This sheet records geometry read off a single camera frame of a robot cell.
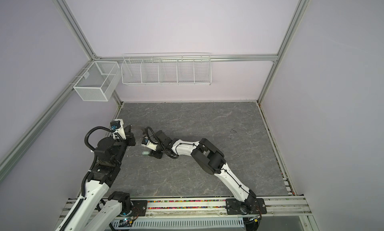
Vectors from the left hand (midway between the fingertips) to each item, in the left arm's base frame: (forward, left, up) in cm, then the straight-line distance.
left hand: (130, 127), depth 74 cm
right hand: (0, -4, -27) cm, 27 cm away
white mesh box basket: (+40, +29, -1) cm, 49 cm away
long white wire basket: (+45, -16, +2) cm, 47 cm away
